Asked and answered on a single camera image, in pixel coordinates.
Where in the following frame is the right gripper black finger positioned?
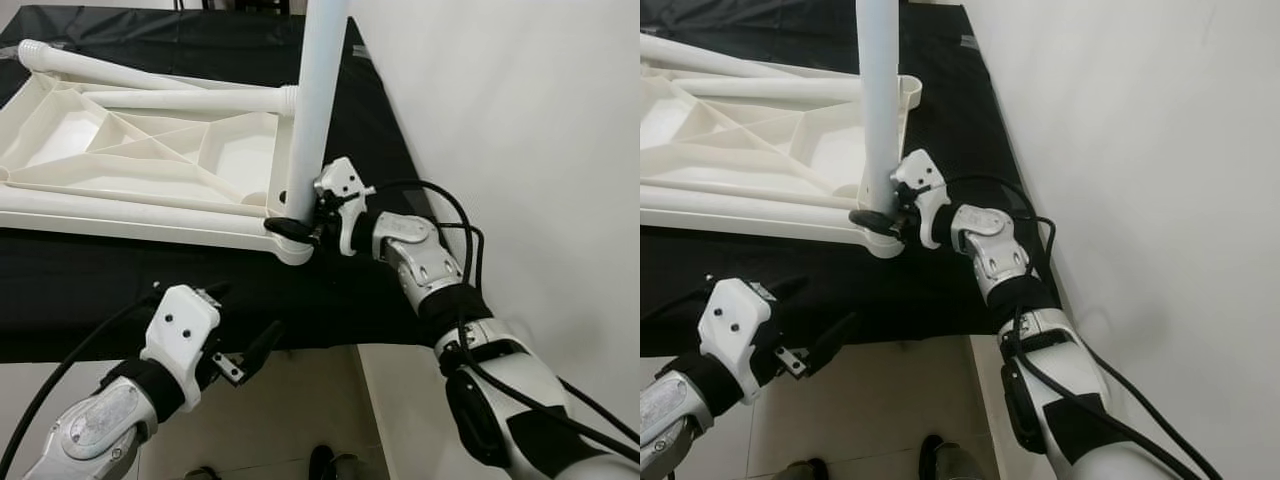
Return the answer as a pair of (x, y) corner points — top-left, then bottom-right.
(264, 216), (321, 241)
(849, 208), (906, 233)

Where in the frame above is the black tablecloth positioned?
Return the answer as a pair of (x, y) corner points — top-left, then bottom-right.
(640, 0), (1071, 356)
(0, 5), (471, 363)

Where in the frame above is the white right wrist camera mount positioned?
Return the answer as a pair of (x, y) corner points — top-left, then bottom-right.
(313, 157), (376, 258)
(890, 148), (951, 251)

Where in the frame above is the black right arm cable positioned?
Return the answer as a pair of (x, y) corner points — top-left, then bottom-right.
(935, 175), (1226, 480)
(365, 178), (641, 466)

